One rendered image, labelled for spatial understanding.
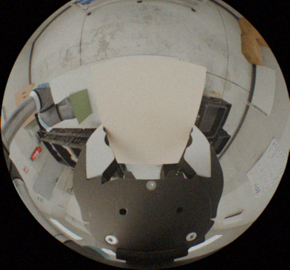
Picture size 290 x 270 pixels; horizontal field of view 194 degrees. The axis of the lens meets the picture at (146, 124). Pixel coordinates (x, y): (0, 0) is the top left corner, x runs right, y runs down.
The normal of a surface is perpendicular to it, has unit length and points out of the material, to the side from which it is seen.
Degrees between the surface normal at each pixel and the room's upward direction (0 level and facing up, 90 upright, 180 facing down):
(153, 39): 0
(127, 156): 0
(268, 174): 90
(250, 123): 90
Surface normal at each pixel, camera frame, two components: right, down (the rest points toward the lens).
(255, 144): -1.00, 0.00
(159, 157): 0.00, 0.54
